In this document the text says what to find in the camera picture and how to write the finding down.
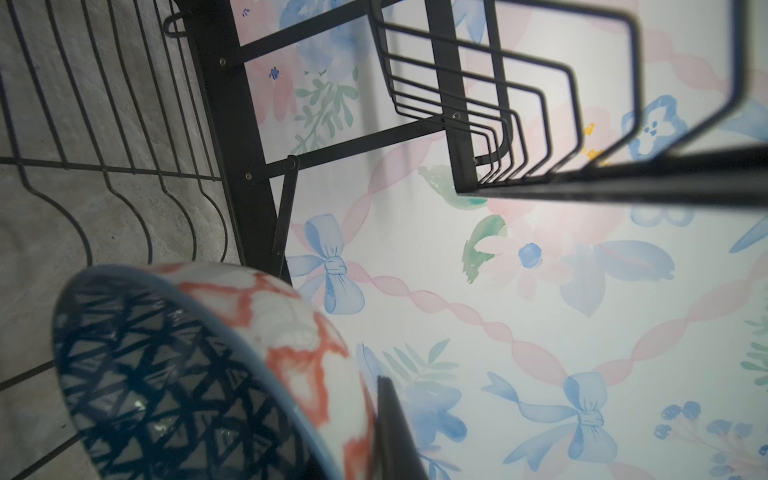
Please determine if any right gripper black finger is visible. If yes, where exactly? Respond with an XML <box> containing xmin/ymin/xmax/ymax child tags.
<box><xmin>373</xmin><ymin>376</ymin><xmax>428</xmax><ymax>480</ymax></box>

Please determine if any blue triangle pattern bowl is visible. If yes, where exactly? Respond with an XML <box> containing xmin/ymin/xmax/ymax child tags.
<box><xmin>52</xmin><ymin>263</ymin><xmax>376</xmax><ymax>479</ymax></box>

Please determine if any black wire dish rack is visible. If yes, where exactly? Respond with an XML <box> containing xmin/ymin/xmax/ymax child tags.
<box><xmin>0</xmin><ymin>0</ymin><xmax>768</xmax><ymax>480</ymax></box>

